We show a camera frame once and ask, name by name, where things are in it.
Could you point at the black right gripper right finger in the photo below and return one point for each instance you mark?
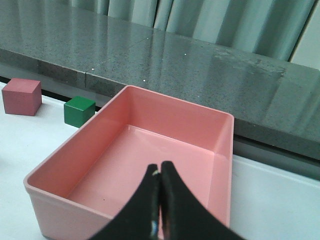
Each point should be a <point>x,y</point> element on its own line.
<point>183,216</point>

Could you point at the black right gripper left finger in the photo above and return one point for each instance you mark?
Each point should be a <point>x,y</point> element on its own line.
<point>139,218</point>

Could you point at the pink plastic bin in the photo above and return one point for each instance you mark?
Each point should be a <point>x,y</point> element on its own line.
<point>86,181</point>

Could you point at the right green cube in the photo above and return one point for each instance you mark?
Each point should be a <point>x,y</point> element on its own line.
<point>78,111</point>

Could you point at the pink cube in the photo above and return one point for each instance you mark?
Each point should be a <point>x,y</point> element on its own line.
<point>22,96</point>

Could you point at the grey stone counter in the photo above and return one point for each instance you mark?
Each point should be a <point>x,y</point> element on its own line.
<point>75,51</point>

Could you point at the grey curtain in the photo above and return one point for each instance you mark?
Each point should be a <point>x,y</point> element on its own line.
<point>266,27</point>

